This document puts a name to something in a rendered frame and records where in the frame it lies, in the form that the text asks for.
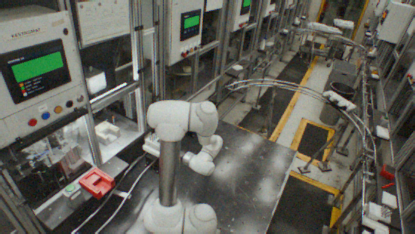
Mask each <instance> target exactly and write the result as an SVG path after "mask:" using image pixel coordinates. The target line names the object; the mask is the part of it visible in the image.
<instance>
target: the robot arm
mask: <svg viewBox="0 0 415 234"><path fill-rule="evenodd" d="M147 123H148V124H149V125H150V126H151V127H152V128H155V129H156V132H157V135H158V137H159V140H157V141H158V142H159V143H160V154H159V198H158V199H156V200H155V201H154V203H153V205H152V206H150V207H148V208H147V211H146V212H145V216H144V226H145V228H146V229H147V230H148V231H149V232H151V233H155V234H220V230H219V229H217V228H216V225H217V220H216V214H215V212H214V210H213V209H212V207H211V206H210V205H208V204H197V205H195V206H193V207H182V203H181V201H180V200H179V199H178V190H179V161H182V162H183V164H185V165H187V166H189V167H191V168H193V170H194V171H196V172H198V173H200V174H202V175H205V176H210V175H211V173H212V172H213V171H214V169H215V166H214V164H213V162H212V160H213V159H214V157H215V156H216V155H217V154H218V153H219V151H220V150H221V148H222V143H223V141H222V138H220V137H219V136H214V135H213V134H214V133H215V130H216V128H217V124H218V113H217V110H216V107H215V105H214V104H213V103H212V102H210V101H201V102H199V103H190V102H186V101H176V100H163V101H158V102H156V103H154V104H151V105H150V106H149V107H148V110H147ZM186 131H191V132H196V134H197V137H198V140H199V143H200V144H201V145H203V148H202V150H201V152H200V153H199V154H197V155H196V154H192V153H191V152H186V151H184V150H181V139H182V138H183V136H184V135H185V132H186Z"/></svg>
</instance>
